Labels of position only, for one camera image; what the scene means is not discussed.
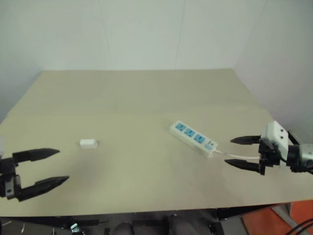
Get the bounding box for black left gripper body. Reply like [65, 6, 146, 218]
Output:
[0, 157, 23, 200]

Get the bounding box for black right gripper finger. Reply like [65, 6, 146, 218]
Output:
[224, 159, 261, 173]
[230, 135, 261, 146]

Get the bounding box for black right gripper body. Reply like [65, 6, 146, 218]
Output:
[258, 137, 281, 176]

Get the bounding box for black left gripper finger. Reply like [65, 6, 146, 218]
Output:
[18, 175, 70, 202]
[12, 148, 61, 164]

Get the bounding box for white blue power strip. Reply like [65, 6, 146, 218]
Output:
[170, 119, 218, 159]

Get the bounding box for white plug adapter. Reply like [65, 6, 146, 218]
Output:
[79, 139, 98, 150]

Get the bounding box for orange floor mat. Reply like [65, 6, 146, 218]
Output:
[241, 200, 313, 235]

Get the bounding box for dark rounded robot knee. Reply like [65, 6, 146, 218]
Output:
[167, 214, 196, 235]
[111, 222, 134, 235]

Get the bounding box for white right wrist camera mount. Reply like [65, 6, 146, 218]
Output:
[260, 120, 290, 156]

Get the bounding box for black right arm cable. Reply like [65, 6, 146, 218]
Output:
[278, 130, 313, 175]

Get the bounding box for black floor cables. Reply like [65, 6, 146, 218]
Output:
[288, 219, 313, 235]

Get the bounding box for black table frame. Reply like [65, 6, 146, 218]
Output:
[0, 201, 294, 235]

